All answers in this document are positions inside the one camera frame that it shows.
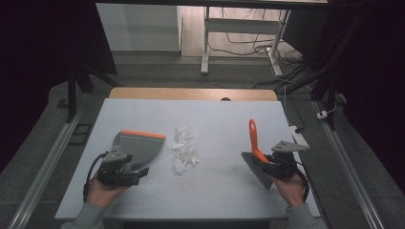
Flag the black floor plate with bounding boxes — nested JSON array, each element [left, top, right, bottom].
[[67, 123, 94, 147]]

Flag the white desk frame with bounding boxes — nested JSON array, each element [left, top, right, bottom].
[[200, 5, 291, 77]]

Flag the person's left hand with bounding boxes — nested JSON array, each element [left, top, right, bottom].
[[85, 177, 129, 210]]

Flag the black tripod stand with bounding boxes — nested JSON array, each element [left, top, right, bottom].
[[64, 61, 122, 124]]

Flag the white panel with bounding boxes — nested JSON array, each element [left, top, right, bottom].
[[96, 2, 183, 52]]

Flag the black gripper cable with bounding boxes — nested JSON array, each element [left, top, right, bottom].
[[82, 151, 110, 203], [295, 160, 311, 204]]

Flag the aluminium rail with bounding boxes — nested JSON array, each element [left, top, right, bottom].
[[7, 107, 85, 229], [312, 100, 387, 229]]

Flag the person's right hand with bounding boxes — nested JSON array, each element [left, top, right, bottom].
[[269, 172, 309, 209]]

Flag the black metal stand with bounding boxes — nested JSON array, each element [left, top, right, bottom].
[[285, 12, 364, 132]]

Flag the black floor cables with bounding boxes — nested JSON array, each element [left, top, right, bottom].
[[208, 8, 319, 92]]

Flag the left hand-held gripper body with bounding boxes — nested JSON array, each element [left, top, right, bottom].
[[96, 148, 150, 187]]

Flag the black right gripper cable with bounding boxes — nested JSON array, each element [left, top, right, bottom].
[[295, 160, 311, 204]]

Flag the wooden table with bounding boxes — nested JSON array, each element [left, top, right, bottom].
[[108, 87, 279, 102]]

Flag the white power strip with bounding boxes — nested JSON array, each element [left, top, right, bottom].
[[288, 125, 310, 152]]

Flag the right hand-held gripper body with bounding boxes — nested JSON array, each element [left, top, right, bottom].
[[263, 139, 310, 182]]

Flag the pale blue table mat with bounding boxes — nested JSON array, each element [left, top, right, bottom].
[[53, 97, 321, 221]]

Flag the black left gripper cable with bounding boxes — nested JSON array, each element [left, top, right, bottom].
[[82, 151, 110, 203]]

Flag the orange-handled grey brush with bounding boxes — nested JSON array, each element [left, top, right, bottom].
[[240, 118, 275, 191]]

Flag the grey dustpan with orange edge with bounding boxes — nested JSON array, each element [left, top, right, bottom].
[[111, 129, 167, 175]]

